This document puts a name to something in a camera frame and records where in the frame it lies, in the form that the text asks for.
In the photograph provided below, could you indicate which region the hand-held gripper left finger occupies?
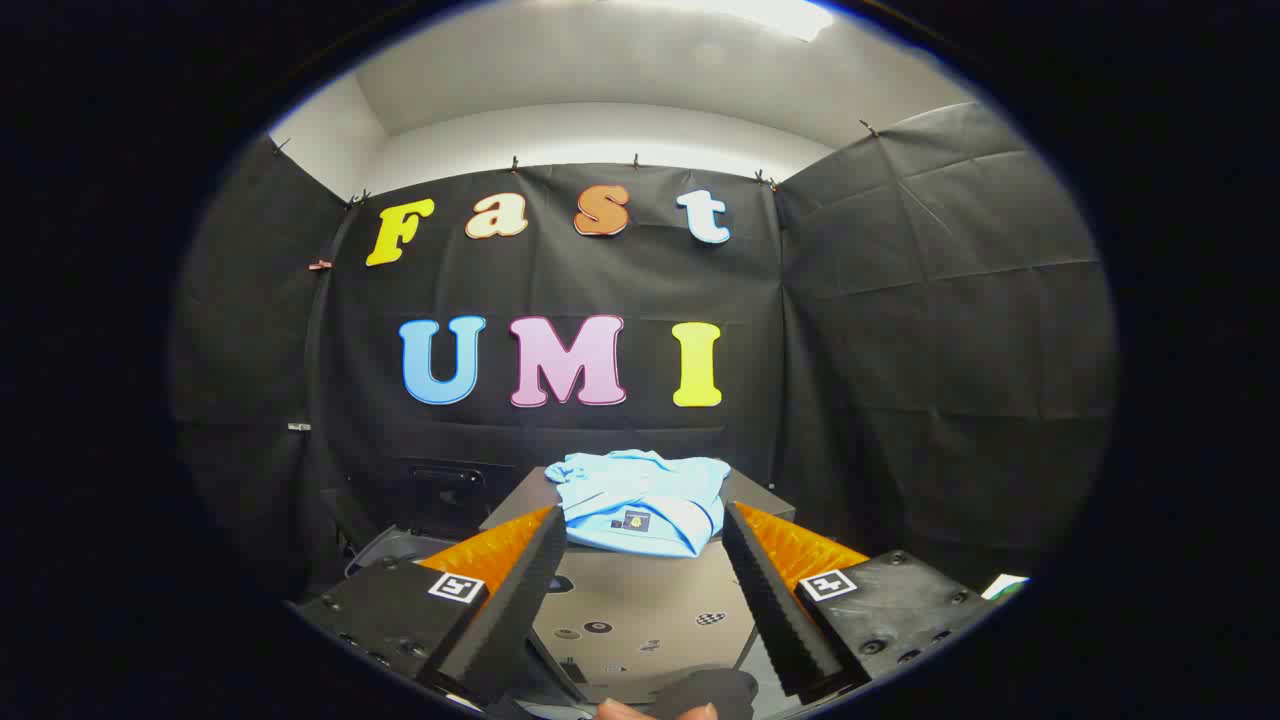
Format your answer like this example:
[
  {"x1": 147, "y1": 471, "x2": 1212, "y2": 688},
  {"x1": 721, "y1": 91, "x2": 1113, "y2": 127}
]
[{"x1": 295, "y1": 503, "x2": 569, "y2": 707}]

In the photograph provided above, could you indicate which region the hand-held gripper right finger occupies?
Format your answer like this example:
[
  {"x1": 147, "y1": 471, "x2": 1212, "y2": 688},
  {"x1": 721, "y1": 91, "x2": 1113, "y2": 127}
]
[{"x1": 722, "y1": 500, "x2": 1001, "y2": 704}]

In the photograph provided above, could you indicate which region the light blue shirt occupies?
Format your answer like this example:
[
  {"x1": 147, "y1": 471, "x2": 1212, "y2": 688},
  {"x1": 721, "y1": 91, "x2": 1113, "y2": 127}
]
[{"x1": 545, "y1": 449, "x2": 732, "y2": 559}]

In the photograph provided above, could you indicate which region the black backdrop cloth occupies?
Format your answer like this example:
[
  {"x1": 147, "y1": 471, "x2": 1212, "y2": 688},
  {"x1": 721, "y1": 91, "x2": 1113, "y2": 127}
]
[{"x1": 170, "y1": 100, "x2": 1119, "y2": 601}]

